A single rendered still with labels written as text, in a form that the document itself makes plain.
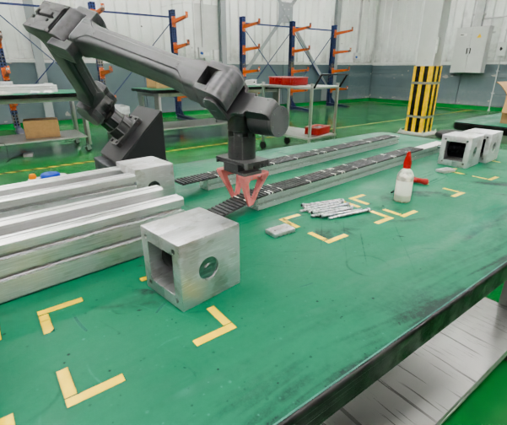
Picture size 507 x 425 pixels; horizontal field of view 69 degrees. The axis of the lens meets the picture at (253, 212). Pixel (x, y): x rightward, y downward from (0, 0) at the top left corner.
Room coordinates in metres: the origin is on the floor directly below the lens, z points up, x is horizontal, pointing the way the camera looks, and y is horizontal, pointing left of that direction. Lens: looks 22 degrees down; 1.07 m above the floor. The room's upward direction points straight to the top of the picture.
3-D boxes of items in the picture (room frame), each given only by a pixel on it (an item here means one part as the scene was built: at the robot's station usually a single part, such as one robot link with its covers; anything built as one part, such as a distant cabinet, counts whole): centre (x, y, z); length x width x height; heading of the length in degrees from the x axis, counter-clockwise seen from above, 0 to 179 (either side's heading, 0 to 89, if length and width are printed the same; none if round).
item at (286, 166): (1.23, -0.23, 0.79); 0.96 x 0.04 x 0.03; 131
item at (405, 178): (0.82, -0.35, 0.84); 0.04 x 0.04 x 0.12
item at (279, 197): (1.08, -0.36, 0.79); 0.96 x 0.04 x 0.03; 131
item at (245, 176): (0.74, 0.01, 0.85); 0.07 x 0.07 x 0.09; 41
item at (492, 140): (1.26, -0.77, 0.83); 0.11 x 0.10 x 0.10; 41
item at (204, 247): (0.47, 0.09, 0.83); 0.11 x 0.10 x 0.10; 45
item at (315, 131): (5.02, -0.64, 0.50); 1.03 x 0.55 x 1.01; 42
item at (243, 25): (10.40, -1.24, 1.10); 3.31 x 0.90 x 2.20; 127
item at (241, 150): (0.75, 0.02, 0.92); 0.10 x 0.07 x 0.07; 41
